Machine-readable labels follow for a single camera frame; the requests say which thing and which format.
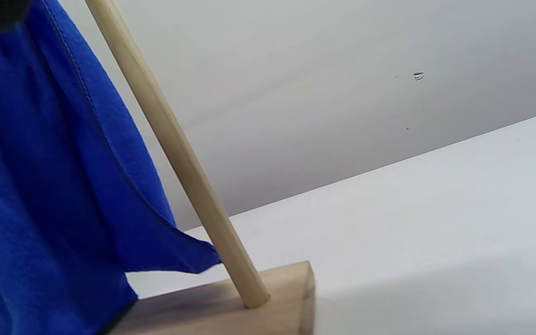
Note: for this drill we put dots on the blue towel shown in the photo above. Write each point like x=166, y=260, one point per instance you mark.
x=49, y=195

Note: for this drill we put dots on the wooden rack with posts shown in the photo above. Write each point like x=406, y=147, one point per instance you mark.
x=203, y=204

